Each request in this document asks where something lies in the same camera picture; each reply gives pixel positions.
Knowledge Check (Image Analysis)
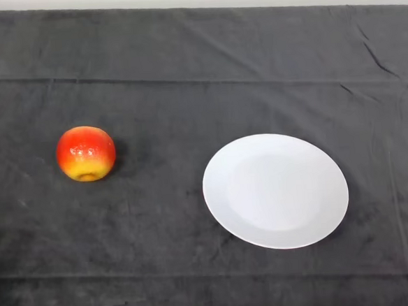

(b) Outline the red and yellow apple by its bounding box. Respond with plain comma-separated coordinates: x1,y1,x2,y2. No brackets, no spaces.
54,124,118,185

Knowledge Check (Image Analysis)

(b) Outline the white round plate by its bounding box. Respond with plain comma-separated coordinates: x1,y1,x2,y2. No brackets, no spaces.
199,128,354,256

